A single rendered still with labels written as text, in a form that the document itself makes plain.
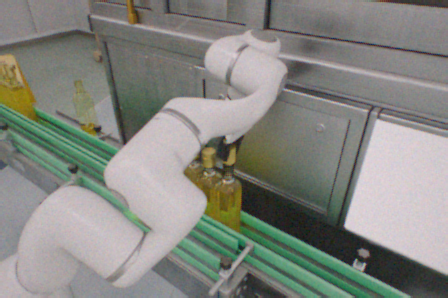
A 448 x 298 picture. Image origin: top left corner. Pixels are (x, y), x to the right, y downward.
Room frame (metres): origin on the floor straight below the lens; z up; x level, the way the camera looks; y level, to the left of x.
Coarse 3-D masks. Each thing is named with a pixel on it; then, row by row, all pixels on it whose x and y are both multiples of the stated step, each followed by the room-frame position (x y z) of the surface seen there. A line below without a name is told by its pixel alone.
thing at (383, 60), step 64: (192, 0) 0.93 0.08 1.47; (256, 0) 0.79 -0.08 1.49; (320, 0) 0.72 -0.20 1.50; (384, 0) 0.65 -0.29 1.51; (128, 64) 1.10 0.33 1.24; (192, 64) 0.92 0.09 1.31; (320, 64) 0.67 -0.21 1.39; (384, 64) 0.62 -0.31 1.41; (128, 128) 1.14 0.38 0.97; (256, 192) 0.78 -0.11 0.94; (384, 256) 0.55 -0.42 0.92
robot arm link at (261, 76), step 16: (256, 48) 0.55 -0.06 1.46; (240, 64) 0.51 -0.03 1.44; (256, 64) 0.50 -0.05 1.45; (272, 64) 0.50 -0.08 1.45; (240, 80) 0.50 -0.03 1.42; (256, 80) 0.49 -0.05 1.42; (272, 80) 0.47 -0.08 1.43; (256, 96) 0.44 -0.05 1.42; (272, 96) 0.47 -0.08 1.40; (176, 112) 0.40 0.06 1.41; (192, 112) 0.41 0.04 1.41; (208, 112) 0.42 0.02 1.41; (224, 112) 0.42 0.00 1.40; (240, 112) 0.43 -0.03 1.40; (256, 112) 0.44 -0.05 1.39; (192, 128) 0.39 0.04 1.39; (208, 128) 0.41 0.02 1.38; (224, 128) 0.42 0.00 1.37; (240, 128) 0.44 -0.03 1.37
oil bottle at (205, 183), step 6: (204, 174) 0.67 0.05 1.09; (216, 174) 0.68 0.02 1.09; (198, 180) 0.67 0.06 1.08; (204, 180) 0.66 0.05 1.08; (210, 180) 0.66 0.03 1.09; (216, 180) 0.66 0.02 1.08; (198, 186) 0.67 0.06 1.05; (204, 186) 0.66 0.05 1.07; (210, 186) 0.65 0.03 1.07; (204, 192) 0.66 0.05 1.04; (210, 192) 0.65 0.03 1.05; (210, 198) 0.65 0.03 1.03; (210, 204) 0.65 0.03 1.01; (210, 210) 0.65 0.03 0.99; (210, 216) 0.65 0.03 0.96
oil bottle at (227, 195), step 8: (216, 184) 0.65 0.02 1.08; (224, 184) 0.64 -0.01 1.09; (232, 184) 0.64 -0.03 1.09; (240, 184) 0.65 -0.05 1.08; (216, 192) 0.64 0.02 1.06; (224, 192) 0.62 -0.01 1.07; (232, 192) 0.62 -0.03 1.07; (240, 192) 0.65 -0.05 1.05; (216, 200) 0.64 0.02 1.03; (224, 200) 0.62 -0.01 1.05; (232, 200) 0.62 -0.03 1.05; (240, 200) 0.65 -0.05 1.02; (216, 208) 0.64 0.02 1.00; (224, 208) 0.62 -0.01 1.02; (232, 208) 0.62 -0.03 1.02; (216, 216) 0.64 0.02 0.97; (224, 216) 0.62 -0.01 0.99; (232, 216) 0.62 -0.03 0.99; (240, 216) 0.65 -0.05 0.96; (224, 224) 0.62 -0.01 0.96; (232, 224) 0.62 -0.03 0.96
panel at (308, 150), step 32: (224, 96) 0.81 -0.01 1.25; (288, 96) 0.70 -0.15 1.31; (320, 96) 0.66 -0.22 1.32; (256, 128) 0.75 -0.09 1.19; (288, 128) 0.70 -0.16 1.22; (320, 128) 0.65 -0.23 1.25; (352, 128) 0.60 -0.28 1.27; (416, 128) 0.54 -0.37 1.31; (256, 160) 0.75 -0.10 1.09; (288, 160) 0.69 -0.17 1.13; (320, 160) 0.64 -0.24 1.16; (352, 160) 0.59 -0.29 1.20; (288, 192) 0.68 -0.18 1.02; (320, 192) 0.63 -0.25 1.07; (352, 192) 0.58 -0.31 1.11
